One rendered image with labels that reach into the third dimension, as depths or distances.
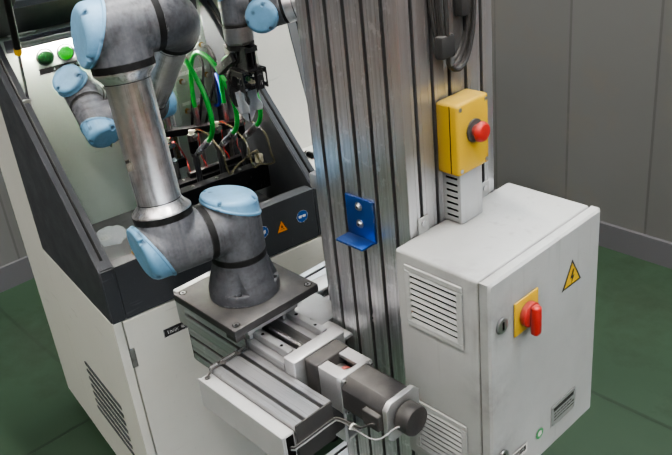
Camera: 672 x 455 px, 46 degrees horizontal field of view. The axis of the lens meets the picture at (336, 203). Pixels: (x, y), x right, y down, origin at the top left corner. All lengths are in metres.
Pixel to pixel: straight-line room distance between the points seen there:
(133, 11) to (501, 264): 0.77
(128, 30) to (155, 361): 1.10
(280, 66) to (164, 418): 1.10
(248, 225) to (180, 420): 0.97
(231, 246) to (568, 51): 2.37
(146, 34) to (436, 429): 0.90
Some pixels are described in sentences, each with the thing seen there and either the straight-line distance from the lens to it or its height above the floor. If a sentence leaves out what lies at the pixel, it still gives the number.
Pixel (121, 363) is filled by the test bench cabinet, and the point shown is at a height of 0.66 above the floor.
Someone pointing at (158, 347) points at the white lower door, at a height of 0.67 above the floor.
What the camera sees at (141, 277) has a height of 0.89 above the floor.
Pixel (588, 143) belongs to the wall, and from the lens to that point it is 3.77.
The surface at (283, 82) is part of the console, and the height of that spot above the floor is 1.19.
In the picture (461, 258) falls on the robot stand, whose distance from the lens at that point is 1.38.
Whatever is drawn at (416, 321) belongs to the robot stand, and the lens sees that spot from 1.46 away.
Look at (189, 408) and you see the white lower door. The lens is 2.43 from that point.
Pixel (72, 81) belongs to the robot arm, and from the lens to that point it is 1.87.
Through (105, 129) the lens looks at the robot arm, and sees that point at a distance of 1.81.
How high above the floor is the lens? 1.93
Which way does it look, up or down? 26 degrees down
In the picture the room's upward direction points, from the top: 6 degrees counter-clockwise
